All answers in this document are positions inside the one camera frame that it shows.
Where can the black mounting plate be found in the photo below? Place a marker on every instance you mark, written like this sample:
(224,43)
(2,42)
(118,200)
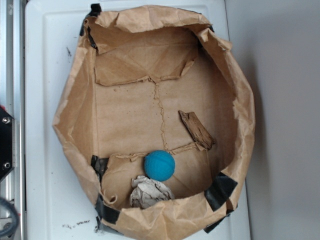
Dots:
(7,148)

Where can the blue rubber ball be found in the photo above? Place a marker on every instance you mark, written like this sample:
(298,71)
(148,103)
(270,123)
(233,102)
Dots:
(159,165)

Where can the brown wood bark piece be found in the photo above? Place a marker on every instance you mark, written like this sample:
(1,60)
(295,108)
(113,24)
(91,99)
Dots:
(196,129)

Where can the white paper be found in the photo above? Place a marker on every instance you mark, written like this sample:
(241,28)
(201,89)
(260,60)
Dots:
(147,192)

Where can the brown paper bag bin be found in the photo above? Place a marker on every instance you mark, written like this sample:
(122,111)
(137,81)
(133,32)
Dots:
(133,70)

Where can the aluminium frame rail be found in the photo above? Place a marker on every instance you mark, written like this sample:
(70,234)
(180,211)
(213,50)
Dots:
(12,93)

